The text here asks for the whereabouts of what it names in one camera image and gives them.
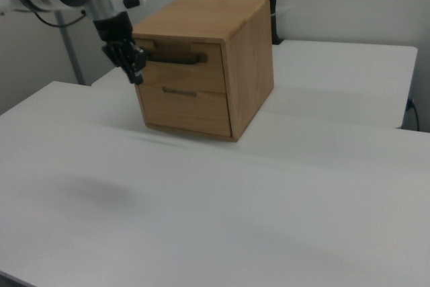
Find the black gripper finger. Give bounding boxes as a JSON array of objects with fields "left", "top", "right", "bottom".
[
  {"left": 101, "top": 39, "right": 132, "bottom": 70},
  {"left": 124, "top": 43, "right": 148, "bottom": 85}
]

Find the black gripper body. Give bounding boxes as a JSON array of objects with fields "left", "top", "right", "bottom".
[{"left": 92, "top": 11, "right": 135, "bottom": 46}]

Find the black metal drawer handle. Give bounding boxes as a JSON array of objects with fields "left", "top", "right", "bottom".
[{"left": 144, "top": 52, "right": 208, "bottom": 66}]

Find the wooden drawer with slide rail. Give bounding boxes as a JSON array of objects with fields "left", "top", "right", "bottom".
[{"left": 133, "top": 36, "right": 228, "bottom": 95}]

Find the wooden drawer cabinet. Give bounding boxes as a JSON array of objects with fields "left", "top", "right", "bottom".
[{"left": 131, "top": 0, "right": 275, "bottom": 143}]

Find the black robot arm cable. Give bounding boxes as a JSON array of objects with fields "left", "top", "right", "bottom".
[{"left": 32, "top": 7, "right": 87, "bottom": 28}]

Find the wooden drawer without handle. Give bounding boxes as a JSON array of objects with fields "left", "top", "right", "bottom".
[{"left": 136, "top": 84, "right": 233, "bottom": 138}]

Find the black wall power cable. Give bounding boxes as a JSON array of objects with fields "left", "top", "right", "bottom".
[{"left": 406, "top": 97, "right": 421, "bottom": 132}]

